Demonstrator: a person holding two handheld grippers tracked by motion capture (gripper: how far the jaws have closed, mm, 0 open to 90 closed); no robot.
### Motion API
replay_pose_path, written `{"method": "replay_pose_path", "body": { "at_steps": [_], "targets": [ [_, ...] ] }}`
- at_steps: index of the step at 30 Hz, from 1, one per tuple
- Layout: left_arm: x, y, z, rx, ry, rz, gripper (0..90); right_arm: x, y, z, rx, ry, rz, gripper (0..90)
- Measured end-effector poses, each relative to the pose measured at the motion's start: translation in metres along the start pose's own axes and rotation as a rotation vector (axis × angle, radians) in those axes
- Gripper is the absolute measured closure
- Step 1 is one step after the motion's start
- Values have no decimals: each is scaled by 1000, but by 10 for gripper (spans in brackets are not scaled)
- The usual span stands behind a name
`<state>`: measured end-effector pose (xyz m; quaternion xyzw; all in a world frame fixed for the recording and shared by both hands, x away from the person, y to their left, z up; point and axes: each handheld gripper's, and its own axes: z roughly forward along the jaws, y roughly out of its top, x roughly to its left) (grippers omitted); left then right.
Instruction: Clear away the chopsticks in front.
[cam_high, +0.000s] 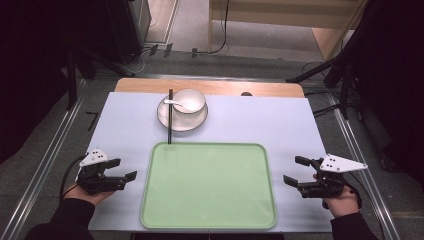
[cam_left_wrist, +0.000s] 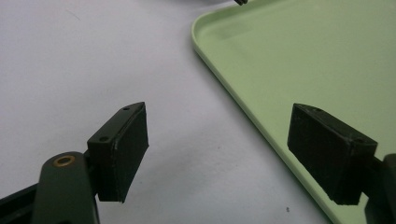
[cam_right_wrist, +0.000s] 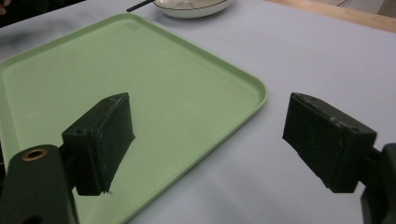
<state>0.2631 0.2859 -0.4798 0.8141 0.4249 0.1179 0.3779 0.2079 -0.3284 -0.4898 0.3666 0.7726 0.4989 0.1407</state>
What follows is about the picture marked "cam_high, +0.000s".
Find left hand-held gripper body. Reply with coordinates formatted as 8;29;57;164
76;148;130;195

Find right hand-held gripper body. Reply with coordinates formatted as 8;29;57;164
297;153;369;200

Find person's left hand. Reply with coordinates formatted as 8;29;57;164
63;184;116;206

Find person's right hand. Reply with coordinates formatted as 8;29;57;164
312;173;362;218

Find light blue table mat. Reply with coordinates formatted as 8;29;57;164
87;91;335;234

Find black chopsticks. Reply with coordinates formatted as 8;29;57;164
167;88;174;146

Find white plate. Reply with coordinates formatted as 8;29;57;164
156;96;209;133

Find green tray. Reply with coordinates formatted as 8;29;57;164
139;141;278;231

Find white spoon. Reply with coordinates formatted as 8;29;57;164
163;99;196;113

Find black tripod stand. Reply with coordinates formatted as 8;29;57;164
63;42;136;112
285;49;361;122

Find white bowl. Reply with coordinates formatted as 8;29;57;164
172;88;207;115

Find black curtain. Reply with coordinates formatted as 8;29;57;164
0;0;111;164
346;0;424;191

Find black cabinet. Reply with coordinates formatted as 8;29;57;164
105;0;153;66

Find light wooden furniture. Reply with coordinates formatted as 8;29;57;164
207;0;368;62

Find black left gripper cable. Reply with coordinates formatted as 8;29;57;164
59;155;87;201

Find metal floor rail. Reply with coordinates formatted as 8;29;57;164
327;89;402;240
0;78;88;240

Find white floor cable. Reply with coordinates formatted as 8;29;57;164
131;18;158;75

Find black hanging cable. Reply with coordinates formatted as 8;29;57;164
191;0;231;58

